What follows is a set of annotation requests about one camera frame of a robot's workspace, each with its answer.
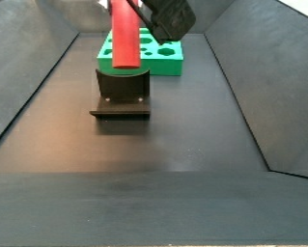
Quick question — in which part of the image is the red oval cylinder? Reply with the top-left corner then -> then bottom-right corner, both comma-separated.
111,0 -> 140,69

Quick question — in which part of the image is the black cradle fixture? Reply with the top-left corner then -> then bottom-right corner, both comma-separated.
91,69 -> 151,118

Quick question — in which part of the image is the green shape sorter block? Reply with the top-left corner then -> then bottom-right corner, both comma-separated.
96,28 -> 183,76

